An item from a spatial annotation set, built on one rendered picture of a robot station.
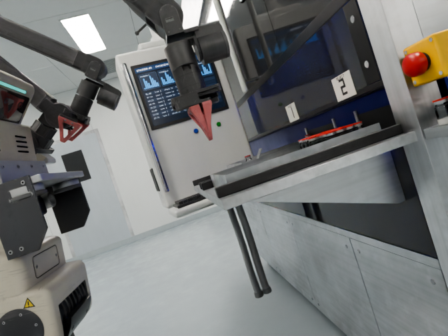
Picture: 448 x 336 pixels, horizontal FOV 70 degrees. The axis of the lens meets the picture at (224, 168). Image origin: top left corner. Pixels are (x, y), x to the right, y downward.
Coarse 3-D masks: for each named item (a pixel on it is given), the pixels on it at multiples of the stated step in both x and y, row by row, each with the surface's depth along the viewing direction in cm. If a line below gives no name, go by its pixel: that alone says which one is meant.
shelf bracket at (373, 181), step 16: (368, 160) 70; (384, 160) 70; (320, 176) 68; (336, 176) 68; (352, 176) 69; (368, 176) 70; (384, 176) 70; (288, 192) 67; (304, 192) 67; (320, 192) 68; (336, 192) 68; (352, 192) 69; (368, 192) 70; (384, 192) 70; (400, 192) 71
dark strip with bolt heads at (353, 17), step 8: (352, 0) 67; (344, 8) 70; (352, 8) 68; (352, 16) 68; (360, 16) 66; (352, 24) 69; (360, 24) 67; (352, 32) 70; (360, 32) 68; (360, 40) 68; (360, 48) 69; (368, 48) 67; (360, 56) 70; (368, 56) 68; (360, 64) 71; (368, 64) 68; (368, 72) 69; (376, 72) 67; (368, 80) 70; (376, 80) 68
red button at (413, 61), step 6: (408, 54) 54; (414, 54) 53; (420, 54) 53; (408, 60) 54; (414, 60) 53; (420, 60) 52; (426, 60) 53; (402, 66) 56; (408, 66) 54; (414, 66) 53; (420, 66) 53; (426, 66) 53; (408, 72) 55; (414, 72) 54; (420, 72) 53
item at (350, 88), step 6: (348, 72) 76; (336, 78) 81; (348, 78) 76; (336, 84) 82; (342, 84) 79; (348, 84) 77; (336, 90) 83; (348, 90) 78; (354, 90) 76; (336, 96) 84; (342, 96) 81; (348, 96) 79
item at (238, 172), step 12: (360, 132) 66; (372, 132) 66; (324, 144) 64; (336, 144) 65; (264, 156) 89; (276, 156) 89; (288, 156) 63; (300, 156) 64; (240, 168) 88; (252, 168) 62; (264, 168) 62; (216, 180) 77; (228, 180) 61
